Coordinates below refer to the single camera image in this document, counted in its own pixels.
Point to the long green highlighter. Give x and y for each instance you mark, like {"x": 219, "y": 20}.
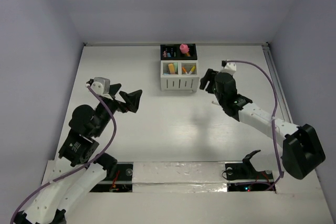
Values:
{"x": 175, "y": 65}

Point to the aluminium rail right edge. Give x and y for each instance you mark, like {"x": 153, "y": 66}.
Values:
{"x": 283, "y": 98}

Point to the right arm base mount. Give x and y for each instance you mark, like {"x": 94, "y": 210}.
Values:
{"x": 242, "y": 177}

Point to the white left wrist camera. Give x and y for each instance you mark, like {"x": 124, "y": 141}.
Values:
{"x": 99, "y": 85}

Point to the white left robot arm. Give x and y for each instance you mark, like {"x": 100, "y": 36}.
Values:
{"x": 78, "y": 168}

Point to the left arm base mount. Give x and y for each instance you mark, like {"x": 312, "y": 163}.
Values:
{"x": 121, "y": 182}

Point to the white four-slot pen organizer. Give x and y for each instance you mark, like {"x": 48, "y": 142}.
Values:
{"x": 179, "y": 81}

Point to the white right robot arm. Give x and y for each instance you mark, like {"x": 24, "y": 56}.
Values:
{"x": 302, "y": 151}

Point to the yellow-capped white pen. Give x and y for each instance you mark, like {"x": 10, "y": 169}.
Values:
{"x": 192, "y": 70}

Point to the pink glue stick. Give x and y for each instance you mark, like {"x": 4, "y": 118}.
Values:
{"x": 185, "y": 50}

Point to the orange pink pastel highlighter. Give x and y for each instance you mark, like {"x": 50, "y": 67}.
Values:
{"x": 171, "y": 68}

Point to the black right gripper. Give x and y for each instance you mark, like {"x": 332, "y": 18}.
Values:
{"x": 209, "y": 74}

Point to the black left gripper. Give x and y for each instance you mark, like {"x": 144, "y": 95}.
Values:
{"x": 116, "y": 100}

